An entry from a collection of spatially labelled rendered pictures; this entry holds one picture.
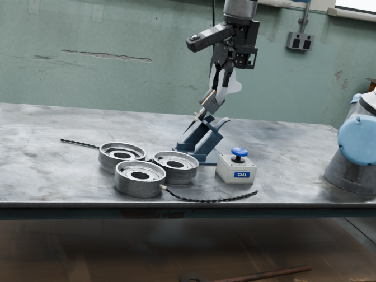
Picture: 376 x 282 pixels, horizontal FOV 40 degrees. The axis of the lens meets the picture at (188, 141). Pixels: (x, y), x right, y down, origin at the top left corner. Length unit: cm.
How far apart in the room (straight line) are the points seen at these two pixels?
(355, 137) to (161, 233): 59
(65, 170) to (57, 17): 160
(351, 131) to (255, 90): 193
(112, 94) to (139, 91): 15
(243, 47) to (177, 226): 56
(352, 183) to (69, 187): 68
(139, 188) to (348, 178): 55
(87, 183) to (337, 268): 75
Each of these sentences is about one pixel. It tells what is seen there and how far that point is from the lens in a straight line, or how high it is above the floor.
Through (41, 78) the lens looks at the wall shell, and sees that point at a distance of 272.
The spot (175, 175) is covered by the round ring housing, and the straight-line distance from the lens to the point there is 112.
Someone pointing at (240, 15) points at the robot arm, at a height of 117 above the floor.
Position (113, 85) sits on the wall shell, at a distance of 277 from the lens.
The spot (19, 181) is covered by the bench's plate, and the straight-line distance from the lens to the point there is 107.
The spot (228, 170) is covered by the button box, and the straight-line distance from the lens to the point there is 118.
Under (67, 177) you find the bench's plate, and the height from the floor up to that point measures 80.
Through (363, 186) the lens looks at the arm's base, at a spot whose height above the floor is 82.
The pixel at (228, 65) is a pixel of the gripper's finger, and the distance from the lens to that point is 122.
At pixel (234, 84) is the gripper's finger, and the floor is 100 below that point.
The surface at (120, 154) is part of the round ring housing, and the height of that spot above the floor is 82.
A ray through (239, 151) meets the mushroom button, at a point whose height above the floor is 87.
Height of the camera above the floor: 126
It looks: 19 degrees down
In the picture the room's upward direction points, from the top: 10 degrees clockwise
